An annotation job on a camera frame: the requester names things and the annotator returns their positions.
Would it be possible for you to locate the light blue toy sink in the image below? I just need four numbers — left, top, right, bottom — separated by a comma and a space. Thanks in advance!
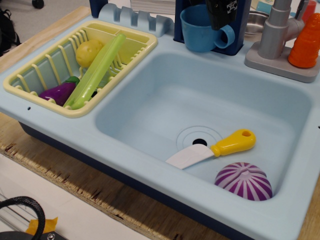
0, 3, 320, 240

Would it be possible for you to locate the purple toy eggplant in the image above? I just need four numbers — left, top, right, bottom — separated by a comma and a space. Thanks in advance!
39, 76, 80, 107

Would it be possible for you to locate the grey toy faucet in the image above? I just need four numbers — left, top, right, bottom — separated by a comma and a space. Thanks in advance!
244, 0, 320, 83

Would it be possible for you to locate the black bag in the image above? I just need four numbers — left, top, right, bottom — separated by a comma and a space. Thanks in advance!
0, 9, 21, 57

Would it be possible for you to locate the blue plastic cup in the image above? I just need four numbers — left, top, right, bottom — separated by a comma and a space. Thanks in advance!
180, 4, 236, 53

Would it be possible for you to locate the black braided cable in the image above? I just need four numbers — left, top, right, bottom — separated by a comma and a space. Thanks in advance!
0, 196, 47, 240

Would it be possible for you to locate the steel bowl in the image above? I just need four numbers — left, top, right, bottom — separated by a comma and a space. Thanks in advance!
245, 10, 269, 36

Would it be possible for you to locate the black chair wheel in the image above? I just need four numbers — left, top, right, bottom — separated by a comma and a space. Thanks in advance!
31, 0, 45, 9

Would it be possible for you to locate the translucent green plastic tray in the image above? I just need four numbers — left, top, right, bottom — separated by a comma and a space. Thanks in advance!
63, 33, 126, 110

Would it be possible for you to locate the light blue plate holder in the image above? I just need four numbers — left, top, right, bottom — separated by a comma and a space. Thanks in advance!
98, 3, 175, 38

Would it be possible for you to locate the yellow toy potato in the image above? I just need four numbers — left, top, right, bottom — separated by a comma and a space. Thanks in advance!
75, 39, 103, 68

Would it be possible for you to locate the pale yellow drying rack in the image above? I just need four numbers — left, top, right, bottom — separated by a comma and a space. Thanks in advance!
3, 20, 158, 118

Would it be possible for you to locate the purple striped toy onion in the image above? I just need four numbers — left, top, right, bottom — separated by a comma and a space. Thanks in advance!
214, 162, 273, 201

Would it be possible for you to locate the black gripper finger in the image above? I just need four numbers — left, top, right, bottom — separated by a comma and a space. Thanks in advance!
189, 0, 205, 6
205, 0, 238, 31

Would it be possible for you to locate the yellow handled toy knife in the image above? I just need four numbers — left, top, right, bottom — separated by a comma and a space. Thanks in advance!
165, 129, 256, 170

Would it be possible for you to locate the yellow masking tape piece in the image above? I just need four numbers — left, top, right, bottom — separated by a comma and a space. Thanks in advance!
25, 217, 58, 235

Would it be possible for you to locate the orange toy carrot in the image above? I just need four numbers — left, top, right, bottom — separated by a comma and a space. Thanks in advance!
288, 13, 320, 69

